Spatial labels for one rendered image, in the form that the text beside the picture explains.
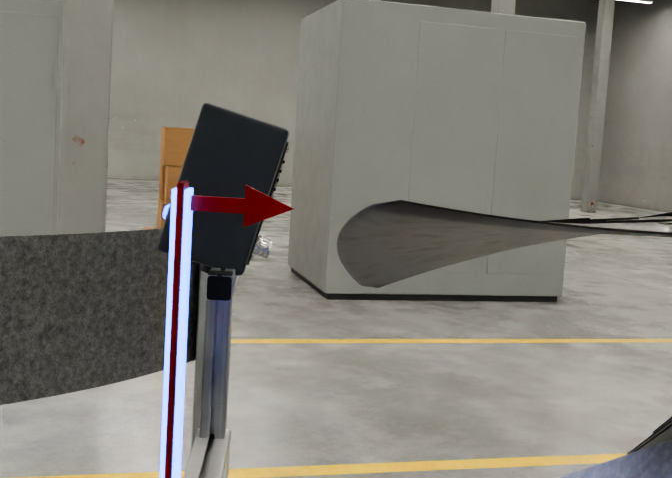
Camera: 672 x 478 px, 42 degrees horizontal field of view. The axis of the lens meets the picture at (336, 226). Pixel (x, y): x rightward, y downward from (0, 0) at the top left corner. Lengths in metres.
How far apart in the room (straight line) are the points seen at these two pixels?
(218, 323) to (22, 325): 1.21
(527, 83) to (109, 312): 5.22
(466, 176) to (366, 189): 0.81
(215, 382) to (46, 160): 5.38
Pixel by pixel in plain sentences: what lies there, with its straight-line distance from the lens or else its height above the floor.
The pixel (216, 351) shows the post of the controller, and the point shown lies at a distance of 1.06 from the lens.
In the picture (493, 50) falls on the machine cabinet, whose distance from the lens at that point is 6.99.
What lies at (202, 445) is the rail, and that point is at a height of 0.86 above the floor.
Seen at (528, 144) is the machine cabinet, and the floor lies 1.26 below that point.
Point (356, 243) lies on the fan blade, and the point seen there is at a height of 1.16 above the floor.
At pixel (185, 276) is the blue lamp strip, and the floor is 1.14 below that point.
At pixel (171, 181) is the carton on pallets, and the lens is 8.47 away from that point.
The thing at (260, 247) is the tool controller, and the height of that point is 1.08.
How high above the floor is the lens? 1.22
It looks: 6 degrees down
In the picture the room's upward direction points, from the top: 4 degrees clockwise
